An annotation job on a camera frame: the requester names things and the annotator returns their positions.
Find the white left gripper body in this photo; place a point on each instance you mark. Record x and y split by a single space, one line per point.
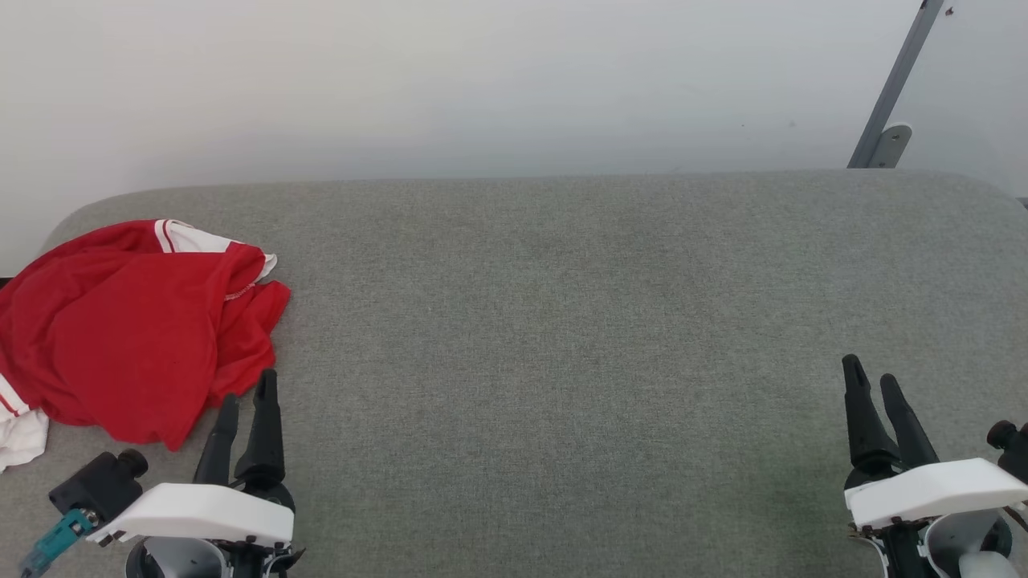
209 514

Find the grey metal bar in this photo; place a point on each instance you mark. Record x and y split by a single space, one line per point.
899 72

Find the grey metal bracket plate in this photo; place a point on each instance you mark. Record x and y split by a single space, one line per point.
893 144

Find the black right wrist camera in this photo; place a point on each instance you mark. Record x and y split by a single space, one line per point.
1013 453

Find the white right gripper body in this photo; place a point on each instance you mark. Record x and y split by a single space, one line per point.
932 490

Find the red and white shirt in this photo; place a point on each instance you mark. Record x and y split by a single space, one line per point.
120 337

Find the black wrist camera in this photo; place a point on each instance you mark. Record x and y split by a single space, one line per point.
1013 453
100 486

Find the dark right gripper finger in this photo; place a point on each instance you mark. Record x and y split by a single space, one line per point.
866 433
911 433

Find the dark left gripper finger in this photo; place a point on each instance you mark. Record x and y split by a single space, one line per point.
218 449
263 449

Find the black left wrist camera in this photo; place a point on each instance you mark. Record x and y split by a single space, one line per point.
100 486

